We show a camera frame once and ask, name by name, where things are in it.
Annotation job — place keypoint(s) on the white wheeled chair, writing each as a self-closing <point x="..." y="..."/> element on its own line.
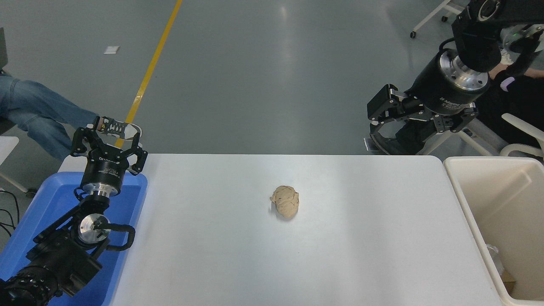
<point x="442" y="9"/>

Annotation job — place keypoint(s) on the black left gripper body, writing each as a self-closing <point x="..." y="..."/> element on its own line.
<point x="104" y="172"/>

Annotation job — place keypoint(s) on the person in blue trousers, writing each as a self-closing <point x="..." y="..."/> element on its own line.
<point x="38" y="106"/>

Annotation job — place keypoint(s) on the clear plastic bag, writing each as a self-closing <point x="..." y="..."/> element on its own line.
<point x="495" y="257"/>

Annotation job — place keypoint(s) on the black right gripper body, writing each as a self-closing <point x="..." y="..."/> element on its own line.
<point x="429" y="91"/>

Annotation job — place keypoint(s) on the large pale bin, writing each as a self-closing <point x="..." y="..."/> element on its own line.
<point x="510" y="204"/>

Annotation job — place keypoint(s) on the person's hand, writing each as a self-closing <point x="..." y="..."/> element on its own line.
<point x="494" y="75"/>

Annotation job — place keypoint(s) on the white paper scrap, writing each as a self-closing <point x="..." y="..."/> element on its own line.
<point x="111" y="49"/>

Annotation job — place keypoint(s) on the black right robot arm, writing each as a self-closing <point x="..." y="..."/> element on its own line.
<point x="476" y="46"/>

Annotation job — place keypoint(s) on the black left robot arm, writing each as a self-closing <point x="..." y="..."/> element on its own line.
<point x="63" y="259"/>

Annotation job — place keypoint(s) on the dark grey screen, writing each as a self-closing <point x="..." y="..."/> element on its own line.
<point x="3" y="49"/>

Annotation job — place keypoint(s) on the brown cardboard piece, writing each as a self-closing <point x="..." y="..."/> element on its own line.
<point x="508" y="282"/>

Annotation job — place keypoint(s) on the person in black clothing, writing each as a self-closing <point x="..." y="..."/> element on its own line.
<point x="518" y="102"/>

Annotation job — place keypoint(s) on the blue plastic tray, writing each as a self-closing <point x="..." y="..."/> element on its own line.
<point x="46" y="199"/>

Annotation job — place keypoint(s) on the tan paper ball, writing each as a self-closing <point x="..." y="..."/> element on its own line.
<point x="285" y="203"/>

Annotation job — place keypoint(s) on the grey metal floor plate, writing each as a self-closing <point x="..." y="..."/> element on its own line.
<point x="368" y="144"/>

